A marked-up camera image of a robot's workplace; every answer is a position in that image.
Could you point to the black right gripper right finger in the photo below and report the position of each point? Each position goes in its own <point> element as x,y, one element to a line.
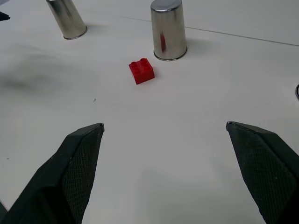
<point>268,168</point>

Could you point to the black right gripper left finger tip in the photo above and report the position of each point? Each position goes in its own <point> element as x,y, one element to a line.
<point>3,16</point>

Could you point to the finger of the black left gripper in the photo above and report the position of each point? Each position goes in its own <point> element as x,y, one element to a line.
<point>67,177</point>

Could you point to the steel cup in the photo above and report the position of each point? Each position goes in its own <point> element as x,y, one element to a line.
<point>168,32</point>
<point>69,19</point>

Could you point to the red toy building brick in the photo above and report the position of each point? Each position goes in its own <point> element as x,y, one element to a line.
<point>144,70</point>

